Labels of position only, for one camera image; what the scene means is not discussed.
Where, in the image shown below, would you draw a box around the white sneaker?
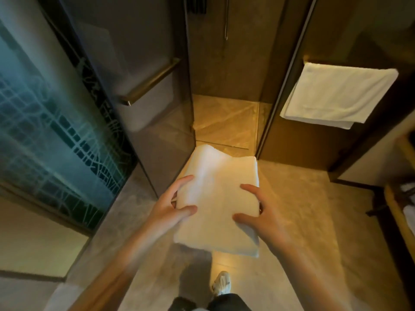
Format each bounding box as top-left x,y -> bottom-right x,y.
211,271 -> 231,297

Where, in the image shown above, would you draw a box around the person's right hand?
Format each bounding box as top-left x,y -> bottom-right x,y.
232,184 -> 294,257

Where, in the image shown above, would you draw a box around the wooden shelf unit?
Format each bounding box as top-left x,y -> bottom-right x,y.
366,131 -> 415,266

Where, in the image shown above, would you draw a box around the person's right forearm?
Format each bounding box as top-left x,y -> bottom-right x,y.
271,243 -> 352,311

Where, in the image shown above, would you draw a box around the person's dark trousers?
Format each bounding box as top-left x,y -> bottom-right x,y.
168,293 -> 252,311

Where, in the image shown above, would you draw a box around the white cloth on shelf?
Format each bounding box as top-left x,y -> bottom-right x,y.
400,182 -> 415,237

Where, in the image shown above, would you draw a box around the person's left hand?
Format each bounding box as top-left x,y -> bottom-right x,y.
145,175 -> 198,236

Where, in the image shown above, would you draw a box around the hanging white towel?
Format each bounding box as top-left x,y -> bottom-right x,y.
280,62 -> 399,130

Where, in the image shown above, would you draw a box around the brass door handle bar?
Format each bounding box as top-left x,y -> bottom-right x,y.
117,57 -> 181,106

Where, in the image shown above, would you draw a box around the patterned frosted glass panel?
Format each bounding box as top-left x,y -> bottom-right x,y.
0,16 -> 138,232

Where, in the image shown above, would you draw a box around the white towel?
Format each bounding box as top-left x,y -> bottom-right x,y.
173,144 -> 260,258
280,62 -> 399,130

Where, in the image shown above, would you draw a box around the glass shower door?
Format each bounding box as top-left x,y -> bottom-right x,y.
58,0 -> 196,198

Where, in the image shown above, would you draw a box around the person's left forearm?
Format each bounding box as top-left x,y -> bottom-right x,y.
66,220 -> 163,311

